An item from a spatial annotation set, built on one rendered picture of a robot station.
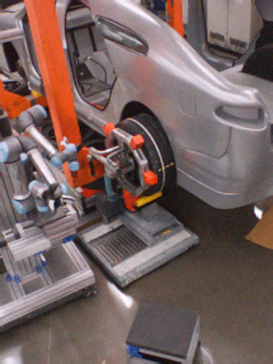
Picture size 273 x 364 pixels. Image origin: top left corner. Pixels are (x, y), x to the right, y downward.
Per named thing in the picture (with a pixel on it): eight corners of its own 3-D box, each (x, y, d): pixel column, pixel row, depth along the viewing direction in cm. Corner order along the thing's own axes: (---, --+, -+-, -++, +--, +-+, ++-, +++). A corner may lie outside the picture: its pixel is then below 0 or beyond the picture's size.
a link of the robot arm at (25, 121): (12, 114, 305) (59, 163, 300) (23, 108, 312) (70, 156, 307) (9, 123, 314) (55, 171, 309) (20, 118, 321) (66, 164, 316)
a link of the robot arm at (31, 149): (27, 133, 288) (66, 196, 287) (12, 140, 283) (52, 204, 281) (31, 126, 278) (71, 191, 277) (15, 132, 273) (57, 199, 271)
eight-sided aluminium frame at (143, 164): (152, 202, 350) (146, 143, 319) (145, 205, 347) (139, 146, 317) (116, 175, 389) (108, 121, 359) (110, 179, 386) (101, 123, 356)
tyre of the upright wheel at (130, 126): (124, 112, 383) (144, 180, 403) (101, 121, 373) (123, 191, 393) (167, 112, 326) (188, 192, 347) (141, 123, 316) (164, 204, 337)
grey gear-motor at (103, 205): (144, 212, 422) (140, 183, 402) (107, 231, 404) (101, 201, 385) (133, 204, 435) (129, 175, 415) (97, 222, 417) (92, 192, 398)
